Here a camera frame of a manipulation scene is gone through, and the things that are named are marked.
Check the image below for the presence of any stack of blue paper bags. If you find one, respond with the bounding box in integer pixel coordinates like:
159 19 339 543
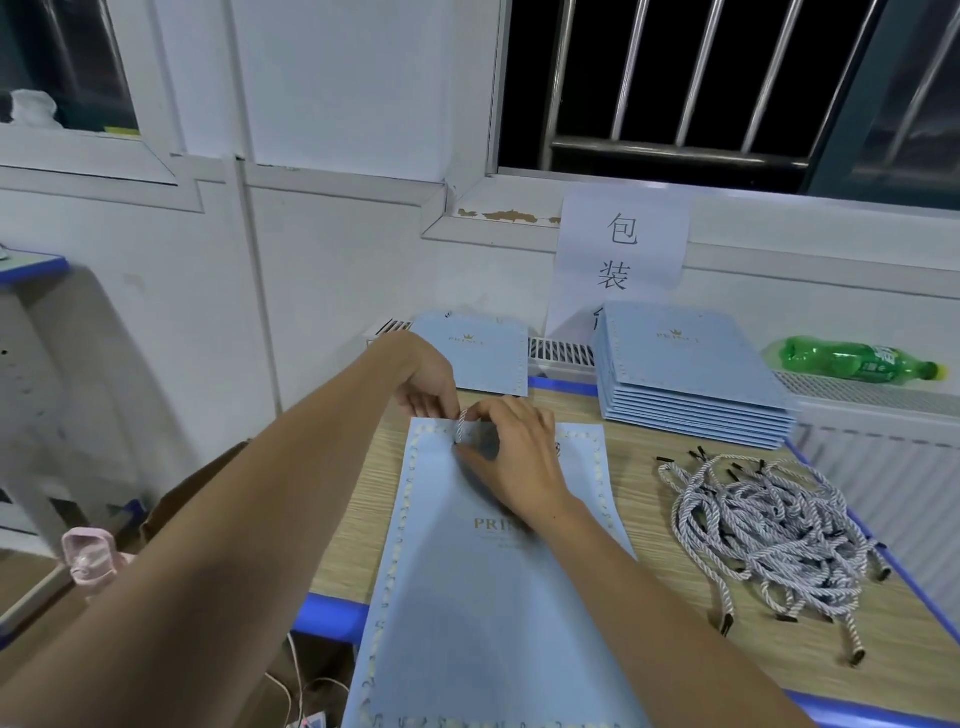
592 303 801 449

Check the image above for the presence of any crown-print light blue paper bag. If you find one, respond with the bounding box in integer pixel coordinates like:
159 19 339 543
408 312 531 399
342 417 654 728

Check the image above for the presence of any white framed window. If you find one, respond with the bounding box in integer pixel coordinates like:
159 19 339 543
0 0 204 212

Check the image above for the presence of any metal window grille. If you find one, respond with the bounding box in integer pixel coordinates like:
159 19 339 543
499 0 872 189

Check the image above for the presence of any white paper sign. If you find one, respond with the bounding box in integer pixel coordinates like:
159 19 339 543
547 183 692 339

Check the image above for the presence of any small white container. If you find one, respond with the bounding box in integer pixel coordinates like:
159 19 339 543
6 90 62 129

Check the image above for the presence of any teal framed sliding window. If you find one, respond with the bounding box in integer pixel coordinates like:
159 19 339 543
810 0 960 212

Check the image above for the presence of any person's left hand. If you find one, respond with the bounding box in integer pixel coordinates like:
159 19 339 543
367 330 464 423

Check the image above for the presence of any person's right forearm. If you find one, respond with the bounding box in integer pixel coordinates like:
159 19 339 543
517 495 819 728

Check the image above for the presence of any brown cardboard box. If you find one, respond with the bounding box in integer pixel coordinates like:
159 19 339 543
142 442 249 542

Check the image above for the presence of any green plastic bottle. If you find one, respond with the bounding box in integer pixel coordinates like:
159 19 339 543
777 336 944 384

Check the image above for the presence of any person's left forearm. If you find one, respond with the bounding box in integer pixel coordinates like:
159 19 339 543
0 337 414 728

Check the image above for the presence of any blue-edged wooden desk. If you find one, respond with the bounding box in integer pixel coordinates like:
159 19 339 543
292 375 960 728

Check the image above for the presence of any pile of white twisted ropes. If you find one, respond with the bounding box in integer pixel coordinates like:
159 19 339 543
655 445 894 666

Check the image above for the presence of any grey metal desk blue edge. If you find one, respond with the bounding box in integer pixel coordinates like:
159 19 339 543
0 252 152 647

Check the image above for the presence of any white cable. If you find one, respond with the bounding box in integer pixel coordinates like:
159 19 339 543
264 630 354 728

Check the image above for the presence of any person's right hand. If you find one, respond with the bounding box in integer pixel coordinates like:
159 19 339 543
456 394 575 530

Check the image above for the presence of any pink water bottle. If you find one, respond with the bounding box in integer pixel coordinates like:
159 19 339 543
60 525 137 605

